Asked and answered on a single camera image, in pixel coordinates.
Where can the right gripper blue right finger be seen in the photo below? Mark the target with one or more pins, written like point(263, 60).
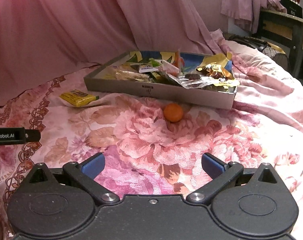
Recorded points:
point(223, 177)

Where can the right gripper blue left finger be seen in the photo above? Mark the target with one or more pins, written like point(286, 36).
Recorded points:
point(82, 175)

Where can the gold foil chocolate wrapper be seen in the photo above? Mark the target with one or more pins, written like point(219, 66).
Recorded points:
point(215, 70)

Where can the black snack bar wrapper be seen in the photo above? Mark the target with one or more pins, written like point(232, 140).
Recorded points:
point(143, 68)

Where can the long nut bar clear wrapper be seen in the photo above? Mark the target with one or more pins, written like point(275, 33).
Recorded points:
point(203, 82)

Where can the oat crisp bar clear wrapper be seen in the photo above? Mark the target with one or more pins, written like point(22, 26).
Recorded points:
point(125, 75)

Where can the orange jelly snack packet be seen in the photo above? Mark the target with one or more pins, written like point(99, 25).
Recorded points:
point(173, 68)

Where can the green white pickle snack pouch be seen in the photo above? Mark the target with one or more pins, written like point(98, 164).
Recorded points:
point(155, 62)

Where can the pink floral bed sheet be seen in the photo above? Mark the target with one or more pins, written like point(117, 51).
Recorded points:
point(146, 154)

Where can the yellow snack packet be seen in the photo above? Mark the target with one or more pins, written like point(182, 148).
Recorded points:
point(78, 98)

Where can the small orange round fruit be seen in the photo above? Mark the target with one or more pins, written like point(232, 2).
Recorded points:
point(173, 112)

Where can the grey cardboard tray colourful lining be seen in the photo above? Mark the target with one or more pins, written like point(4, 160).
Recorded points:
point(203, 97)

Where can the pink curtain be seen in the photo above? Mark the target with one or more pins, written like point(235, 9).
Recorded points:
point(44, 39)

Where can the dark wooden cabinet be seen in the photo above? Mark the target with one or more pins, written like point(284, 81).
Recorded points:
point(285, 29)

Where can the hanging lilac cloth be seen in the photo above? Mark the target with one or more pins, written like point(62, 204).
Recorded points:
point(246, 12)

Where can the black bag with strap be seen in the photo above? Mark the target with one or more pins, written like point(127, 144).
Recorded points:
point(273, 51)

